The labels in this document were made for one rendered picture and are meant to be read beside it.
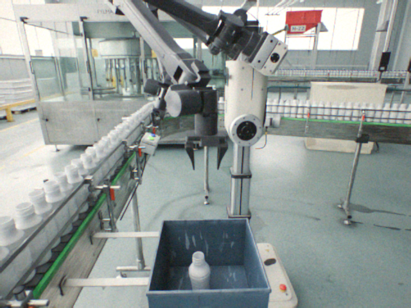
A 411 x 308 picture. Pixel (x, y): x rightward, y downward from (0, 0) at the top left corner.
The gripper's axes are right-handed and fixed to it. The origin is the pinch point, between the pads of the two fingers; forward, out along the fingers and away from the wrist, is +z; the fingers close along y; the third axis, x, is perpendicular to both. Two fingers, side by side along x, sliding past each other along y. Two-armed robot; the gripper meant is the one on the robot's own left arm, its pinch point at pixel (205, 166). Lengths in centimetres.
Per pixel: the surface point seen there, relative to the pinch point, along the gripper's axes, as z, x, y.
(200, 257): 34.4, 5.1, -1.3
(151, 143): 12, 63, -25
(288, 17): -154, 649, 239
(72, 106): 35, 370, -211
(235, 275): 49, 11, 12
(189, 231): 32.1, 16.2, -5.1
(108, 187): 14.0, 16.3, -32.6
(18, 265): 17.1, -16.2, -42.3
